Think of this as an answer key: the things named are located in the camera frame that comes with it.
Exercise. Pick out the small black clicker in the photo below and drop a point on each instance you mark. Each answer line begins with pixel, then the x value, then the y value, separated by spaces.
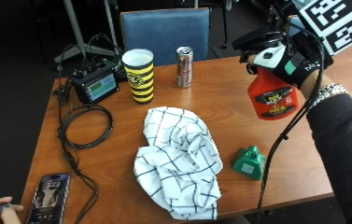
pixel 1 209

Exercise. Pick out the red spray bottle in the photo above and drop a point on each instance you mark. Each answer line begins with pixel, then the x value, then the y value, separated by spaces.
pixel 272 96

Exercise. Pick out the black smartphone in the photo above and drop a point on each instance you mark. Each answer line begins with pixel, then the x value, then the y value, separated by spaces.
pixel 48 199

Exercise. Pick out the silver drink can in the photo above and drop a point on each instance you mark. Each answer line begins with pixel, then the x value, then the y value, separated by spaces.
pixel 184 67

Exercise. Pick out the white marker cube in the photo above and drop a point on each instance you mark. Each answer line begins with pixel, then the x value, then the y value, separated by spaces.
pixel 338 21

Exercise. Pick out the yellow black striped cup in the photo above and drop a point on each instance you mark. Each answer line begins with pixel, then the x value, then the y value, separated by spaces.
pixel 140 77

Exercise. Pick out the black device with screen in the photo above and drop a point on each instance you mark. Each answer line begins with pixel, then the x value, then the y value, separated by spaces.
pixel 96 85

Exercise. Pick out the white checked cloth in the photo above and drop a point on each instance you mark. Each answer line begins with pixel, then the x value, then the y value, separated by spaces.
pixel 179 155

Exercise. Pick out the grey metal stand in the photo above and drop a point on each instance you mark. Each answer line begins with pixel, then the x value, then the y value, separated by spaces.
pixel 77 34

